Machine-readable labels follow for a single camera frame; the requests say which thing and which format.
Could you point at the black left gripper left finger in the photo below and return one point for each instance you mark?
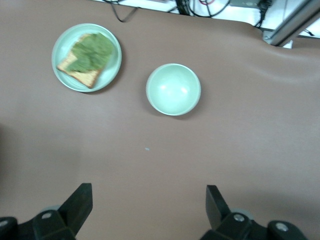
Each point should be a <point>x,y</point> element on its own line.
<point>75,207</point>

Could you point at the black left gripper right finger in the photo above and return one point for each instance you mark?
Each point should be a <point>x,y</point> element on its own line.
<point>220,212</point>

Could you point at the pale green bowl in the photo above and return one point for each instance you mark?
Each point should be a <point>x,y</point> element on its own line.
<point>173,89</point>

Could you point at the brown bread slice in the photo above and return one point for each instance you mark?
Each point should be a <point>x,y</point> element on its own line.
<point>82,76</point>

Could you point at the pale green plate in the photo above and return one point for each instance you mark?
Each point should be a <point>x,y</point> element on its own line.
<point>110,72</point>

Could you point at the green lettuce leaf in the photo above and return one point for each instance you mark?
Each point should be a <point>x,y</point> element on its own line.
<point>91,53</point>

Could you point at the aluminium camera mount rail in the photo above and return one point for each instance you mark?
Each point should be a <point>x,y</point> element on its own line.
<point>290,27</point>

